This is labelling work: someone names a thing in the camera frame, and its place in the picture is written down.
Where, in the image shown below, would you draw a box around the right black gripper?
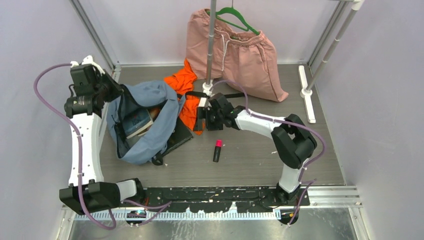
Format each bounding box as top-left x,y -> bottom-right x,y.
193,107 -> 223,133

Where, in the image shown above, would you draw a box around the pink black highlighter marker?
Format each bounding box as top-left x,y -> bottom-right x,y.
212,139 -> 223,163

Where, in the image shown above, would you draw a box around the Three Days To See book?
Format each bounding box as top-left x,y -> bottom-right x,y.
148,107 -> 162,122

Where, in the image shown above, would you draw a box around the blue student backpack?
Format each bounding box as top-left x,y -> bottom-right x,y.
106,80 -> 186,165

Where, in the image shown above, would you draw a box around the Nineteen Eighty-Four blue book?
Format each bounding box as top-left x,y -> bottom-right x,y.
122,108 -> 154,139

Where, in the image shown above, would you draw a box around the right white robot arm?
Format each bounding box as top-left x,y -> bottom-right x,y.
188,91 -> 317,206

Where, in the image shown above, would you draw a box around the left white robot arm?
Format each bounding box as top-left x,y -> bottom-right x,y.
59,62 -> 146,216

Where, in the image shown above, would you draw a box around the left rack pole with foot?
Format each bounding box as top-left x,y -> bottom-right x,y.
201,0 -> 217,106

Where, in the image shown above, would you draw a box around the rack pole with foot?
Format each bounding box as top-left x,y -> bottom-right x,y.
201,0 -> 217,106
298,0 -> 364,124

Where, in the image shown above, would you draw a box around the pink shorts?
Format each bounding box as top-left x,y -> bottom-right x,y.
186,9 -> 289,102

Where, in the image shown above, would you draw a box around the right rack pole with foot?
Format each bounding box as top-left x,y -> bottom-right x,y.
298,0 -> 364,124

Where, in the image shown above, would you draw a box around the green clothes hanger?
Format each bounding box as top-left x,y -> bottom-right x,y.
215,6 -> 260,36

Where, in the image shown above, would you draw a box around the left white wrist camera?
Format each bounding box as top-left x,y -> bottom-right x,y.
70,55 -> 106,75

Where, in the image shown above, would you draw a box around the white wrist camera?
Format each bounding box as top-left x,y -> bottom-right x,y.
198,97 -> 209,108
70,55 -> 106,75

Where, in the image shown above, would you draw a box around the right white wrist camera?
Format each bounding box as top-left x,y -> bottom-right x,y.
198,97 -> 209,108

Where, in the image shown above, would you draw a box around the black backpack strap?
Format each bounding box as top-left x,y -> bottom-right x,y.
177,91 -> 247,100

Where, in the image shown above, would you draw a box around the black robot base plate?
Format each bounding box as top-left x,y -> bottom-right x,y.
134,186 -> 310,213

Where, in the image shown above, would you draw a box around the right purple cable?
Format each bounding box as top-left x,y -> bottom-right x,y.
211,79 -> 327,226

